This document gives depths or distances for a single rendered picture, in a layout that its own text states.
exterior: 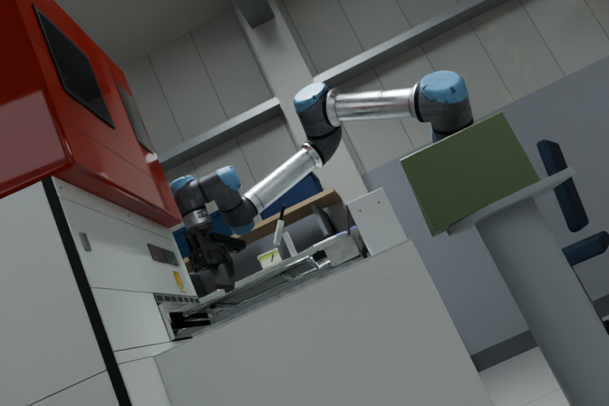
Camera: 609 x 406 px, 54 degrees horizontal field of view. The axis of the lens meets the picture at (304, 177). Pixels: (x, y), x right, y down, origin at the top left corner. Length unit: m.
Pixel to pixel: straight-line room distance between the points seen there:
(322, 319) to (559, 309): 0.58
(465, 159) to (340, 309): 0.50
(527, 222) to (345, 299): 0.51
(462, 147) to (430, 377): 0.57
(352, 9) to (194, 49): 1.32
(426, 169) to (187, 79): 3.71
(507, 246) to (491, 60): 3.30
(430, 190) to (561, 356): 0.50
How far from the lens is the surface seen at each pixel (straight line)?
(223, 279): 1.69
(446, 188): 1.54
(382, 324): 1.34
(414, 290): 1.35
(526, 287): 1.59
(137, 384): 1.28
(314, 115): 1.84
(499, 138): 1.58
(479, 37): 4.84
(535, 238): 1.58
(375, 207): 1.43
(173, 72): 5.13
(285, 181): 1.84
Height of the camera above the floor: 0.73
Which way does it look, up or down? 13 degrees up
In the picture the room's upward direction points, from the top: 25 degrees counter-clockwise
